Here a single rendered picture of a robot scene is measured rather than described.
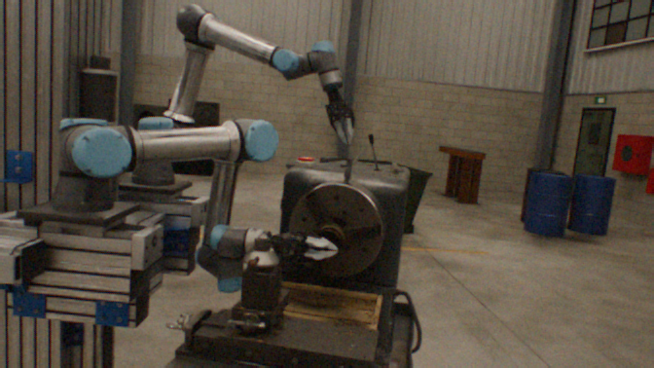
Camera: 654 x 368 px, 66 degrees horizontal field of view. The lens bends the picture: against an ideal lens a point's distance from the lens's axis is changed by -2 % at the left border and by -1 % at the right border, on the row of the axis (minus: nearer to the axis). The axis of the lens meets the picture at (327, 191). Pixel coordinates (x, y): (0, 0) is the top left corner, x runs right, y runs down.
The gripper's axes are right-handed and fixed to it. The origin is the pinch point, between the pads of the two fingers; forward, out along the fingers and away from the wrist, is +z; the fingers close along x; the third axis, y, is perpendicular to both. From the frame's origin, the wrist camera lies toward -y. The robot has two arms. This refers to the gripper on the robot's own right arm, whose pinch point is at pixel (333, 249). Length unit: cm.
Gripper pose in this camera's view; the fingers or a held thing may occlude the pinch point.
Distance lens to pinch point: 145.8
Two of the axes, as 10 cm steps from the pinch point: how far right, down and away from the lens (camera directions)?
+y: -1.8, 1.5, -9.7
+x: 0.8, -9.8, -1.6
